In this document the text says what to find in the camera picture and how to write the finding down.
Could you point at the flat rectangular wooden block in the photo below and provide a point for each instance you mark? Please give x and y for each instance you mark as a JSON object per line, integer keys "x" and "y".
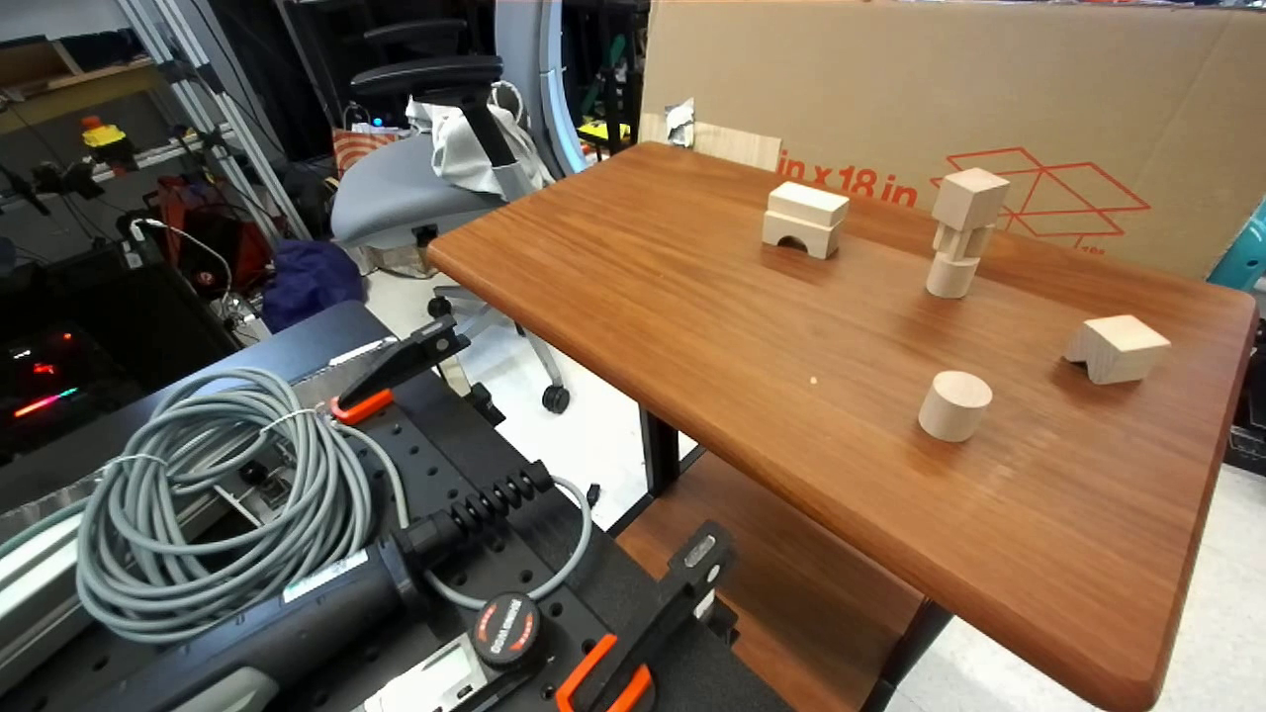
{"x": 807, "y": 202}

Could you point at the large cardboard box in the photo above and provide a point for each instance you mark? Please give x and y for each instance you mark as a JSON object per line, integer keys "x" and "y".
{"x": 818, "y": 82}

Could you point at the grey black office chair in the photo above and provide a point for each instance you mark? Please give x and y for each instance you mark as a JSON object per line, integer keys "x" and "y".
{"x": 397, "y": 191}

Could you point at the wide wooden cylinder block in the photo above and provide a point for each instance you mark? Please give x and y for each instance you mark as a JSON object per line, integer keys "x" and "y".
{"x": 951, "y": 406}

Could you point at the short wooden cylinder block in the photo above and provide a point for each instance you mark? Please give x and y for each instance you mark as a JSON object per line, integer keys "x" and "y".
{"x": 951, "y": 276}

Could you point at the small wooden block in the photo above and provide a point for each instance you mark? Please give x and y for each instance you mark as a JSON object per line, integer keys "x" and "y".
{"x": 960, "y": 245}

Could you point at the wooden cube block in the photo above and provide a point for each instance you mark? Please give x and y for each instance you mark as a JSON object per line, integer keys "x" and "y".
{"x": 971, "y": 200}

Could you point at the silver foil bag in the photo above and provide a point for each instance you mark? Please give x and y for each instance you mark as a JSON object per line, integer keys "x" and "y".
{"x": 457, "y": 146}

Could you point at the yellow red emergency stop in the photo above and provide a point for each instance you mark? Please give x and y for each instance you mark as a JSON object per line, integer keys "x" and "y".
{"x": 106, "y": 138}

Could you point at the aluminium frame extrusion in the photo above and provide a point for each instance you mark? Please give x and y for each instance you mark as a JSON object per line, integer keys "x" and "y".
{"x": 223, "y": 104}

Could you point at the black table leg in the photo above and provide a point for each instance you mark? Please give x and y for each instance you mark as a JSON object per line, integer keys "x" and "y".
{"x": 660, "y": 457}

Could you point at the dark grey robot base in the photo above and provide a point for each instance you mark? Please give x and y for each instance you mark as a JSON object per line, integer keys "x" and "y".
{"x": 302, "y": 622}

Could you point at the lower wooden shelf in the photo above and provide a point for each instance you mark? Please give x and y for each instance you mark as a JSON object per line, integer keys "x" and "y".
{"x": 766, "y": 581}

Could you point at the dark blue bag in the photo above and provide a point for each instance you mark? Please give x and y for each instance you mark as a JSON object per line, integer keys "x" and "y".
{"x": 310, "y": 283}

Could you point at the black control box red lights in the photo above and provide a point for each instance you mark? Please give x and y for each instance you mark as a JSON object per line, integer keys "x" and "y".
{"x": 81, "y": 357}

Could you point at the white curved tube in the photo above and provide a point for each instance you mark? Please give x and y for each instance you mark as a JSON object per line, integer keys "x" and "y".
{"x": 557, "y": 92}

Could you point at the teal box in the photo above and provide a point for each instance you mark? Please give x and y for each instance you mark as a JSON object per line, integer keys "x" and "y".
{"x": 1247, "y": 260}

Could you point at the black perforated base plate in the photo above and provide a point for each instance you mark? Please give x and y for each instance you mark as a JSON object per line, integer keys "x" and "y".
{"x": 450, "y": 450}

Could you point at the wide wooden arch block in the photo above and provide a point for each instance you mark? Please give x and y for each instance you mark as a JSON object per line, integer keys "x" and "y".
{"x": 1123, "y": 345}

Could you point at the small beige box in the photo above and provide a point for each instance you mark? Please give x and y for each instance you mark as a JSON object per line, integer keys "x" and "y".
{"x": 736, "y": 146}

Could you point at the black round red-ringed knob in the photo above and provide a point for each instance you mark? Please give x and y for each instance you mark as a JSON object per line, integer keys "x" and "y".
{"x": 509, "y": 630}

